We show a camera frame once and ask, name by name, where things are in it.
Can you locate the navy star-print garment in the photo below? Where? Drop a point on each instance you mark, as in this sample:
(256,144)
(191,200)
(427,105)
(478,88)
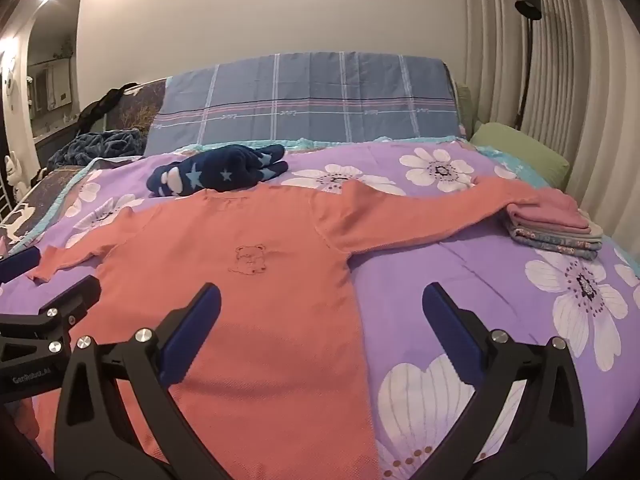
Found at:
(220,170)

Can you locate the brown patterned cover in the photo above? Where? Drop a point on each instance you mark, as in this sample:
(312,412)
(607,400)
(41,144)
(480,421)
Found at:
(142,105)

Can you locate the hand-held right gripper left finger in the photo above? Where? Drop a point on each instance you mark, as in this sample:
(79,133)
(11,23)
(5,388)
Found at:
(197,332)

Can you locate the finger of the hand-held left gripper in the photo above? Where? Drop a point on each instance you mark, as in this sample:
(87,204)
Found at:
(17,265)
(80,292)

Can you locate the blue plaid headboard cover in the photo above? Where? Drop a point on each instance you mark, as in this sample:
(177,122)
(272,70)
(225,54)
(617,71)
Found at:
(300,90)

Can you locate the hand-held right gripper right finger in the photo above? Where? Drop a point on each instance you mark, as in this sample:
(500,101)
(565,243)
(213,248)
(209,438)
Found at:
(447,332)

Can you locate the dark teal fuzzy blanket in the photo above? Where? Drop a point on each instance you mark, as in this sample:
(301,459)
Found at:
(100,146)

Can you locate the white cat figurine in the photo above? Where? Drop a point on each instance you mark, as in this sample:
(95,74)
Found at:
(12,170)

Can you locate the green pillow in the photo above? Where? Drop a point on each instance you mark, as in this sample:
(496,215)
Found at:
(520,152)

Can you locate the salmon long-sleeve bear shirt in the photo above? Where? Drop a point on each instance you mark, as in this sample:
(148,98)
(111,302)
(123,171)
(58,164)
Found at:
(270,350)

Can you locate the purple floral bedsheet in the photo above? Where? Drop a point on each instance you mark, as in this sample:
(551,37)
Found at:
(450,270)

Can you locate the blue floral folded garment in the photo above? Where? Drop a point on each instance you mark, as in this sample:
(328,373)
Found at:
(555,249)

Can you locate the white pleated curtain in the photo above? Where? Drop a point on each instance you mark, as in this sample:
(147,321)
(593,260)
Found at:
(590,85)

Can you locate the black floor lamp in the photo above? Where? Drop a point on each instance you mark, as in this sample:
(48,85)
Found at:
(529,2)

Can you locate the black cloth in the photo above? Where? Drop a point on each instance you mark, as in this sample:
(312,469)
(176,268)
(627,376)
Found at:
(97,110)

